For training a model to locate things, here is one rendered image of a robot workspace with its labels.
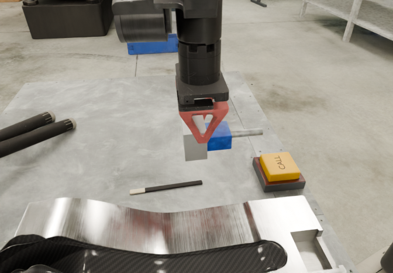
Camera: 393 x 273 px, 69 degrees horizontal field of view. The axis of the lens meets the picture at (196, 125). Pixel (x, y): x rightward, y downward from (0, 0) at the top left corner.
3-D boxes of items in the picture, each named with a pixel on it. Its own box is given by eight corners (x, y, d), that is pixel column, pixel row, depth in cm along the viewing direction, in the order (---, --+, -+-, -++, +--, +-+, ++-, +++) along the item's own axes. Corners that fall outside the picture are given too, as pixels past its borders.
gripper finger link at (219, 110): (181, 154, 42) (177, 99, 36) (178, 125, 47) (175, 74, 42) (227, 150, 42) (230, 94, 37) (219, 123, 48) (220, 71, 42)
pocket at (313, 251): (316, 244, 40) (322, 227, 37) (335, 283, 35) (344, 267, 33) (284, 248, 39) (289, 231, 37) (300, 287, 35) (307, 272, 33)
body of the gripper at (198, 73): (179, 108, 37) (175, 53, 32) (175, 73, 45) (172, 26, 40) (229, 104, 37) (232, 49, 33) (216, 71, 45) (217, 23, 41)
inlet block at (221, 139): (256, 135, 51) (259, 109, 47) (265, 153, 47) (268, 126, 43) (182, 142, 50) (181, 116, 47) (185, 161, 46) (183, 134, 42)
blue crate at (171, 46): (178, 40, 360) (178, 23, 347) (181, 52, 326) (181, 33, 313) (129, 42, 353) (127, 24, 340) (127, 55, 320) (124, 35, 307)
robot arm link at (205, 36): (225, -10, 31) (220, -19, 36) (161, -8, 31) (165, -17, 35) (223, 52, 35) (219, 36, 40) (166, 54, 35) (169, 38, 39)
